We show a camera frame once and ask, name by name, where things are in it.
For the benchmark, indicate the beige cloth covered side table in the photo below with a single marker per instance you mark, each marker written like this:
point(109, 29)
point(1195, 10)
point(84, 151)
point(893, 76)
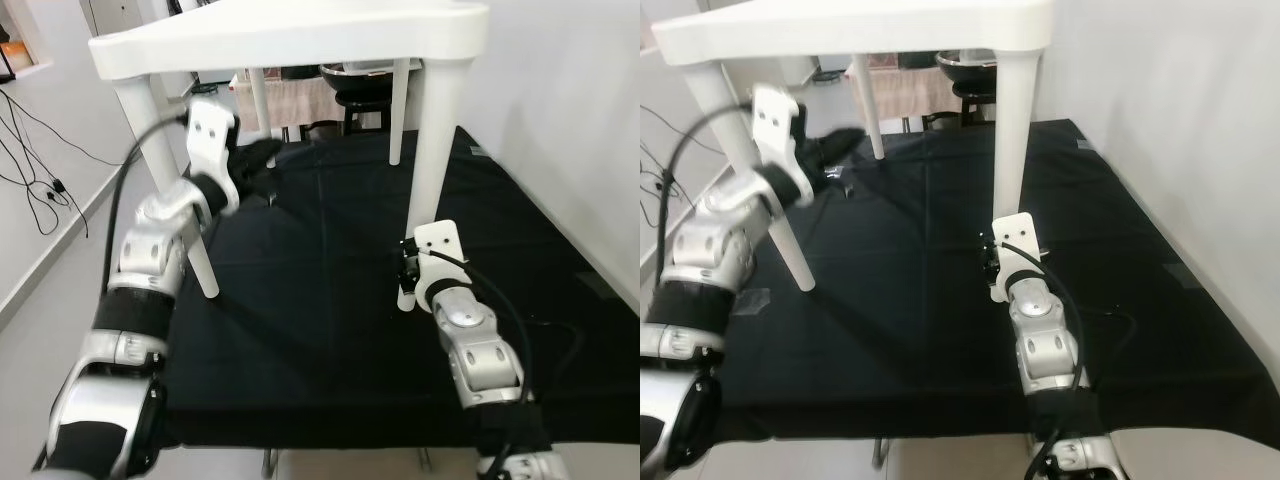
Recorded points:
point(300, 100)
point(910, 90)

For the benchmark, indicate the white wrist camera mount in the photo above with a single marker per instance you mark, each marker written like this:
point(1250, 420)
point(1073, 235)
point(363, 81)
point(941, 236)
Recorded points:
point(775, 115)
point(1018, 235)
point(210, 130)
point(440, 240)

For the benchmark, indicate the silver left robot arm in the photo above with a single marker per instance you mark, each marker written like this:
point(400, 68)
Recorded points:
point(150, 250)
point(710, 250)

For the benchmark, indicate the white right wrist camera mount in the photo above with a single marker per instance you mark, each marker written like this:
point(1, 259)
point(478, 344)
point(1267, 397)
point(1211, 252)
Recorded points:
point(440, 240)
point(1018, 235)

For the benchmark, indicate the black power adapter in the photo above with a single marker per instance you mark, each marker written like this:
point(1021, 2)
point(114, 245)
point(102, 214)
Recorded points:
point(57, 185)

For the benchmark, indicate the black tablecloth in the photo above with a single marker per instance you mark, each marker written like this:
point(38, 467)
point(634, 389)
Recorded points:
point(330, 330)
point(900, 330)

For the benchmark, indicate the black electronic device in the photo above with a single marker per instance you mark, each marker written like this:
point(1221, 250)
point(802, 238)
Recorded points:
point(6, 62)

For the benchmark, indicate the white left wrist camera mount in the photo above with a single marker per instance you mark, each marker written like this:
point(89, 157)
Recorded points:
point(775, 115)
point(210, 130)

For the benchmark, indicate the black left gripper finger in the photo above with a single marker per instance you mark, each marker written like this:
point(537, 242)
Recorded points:
point(262, 152)
point(838, 143)

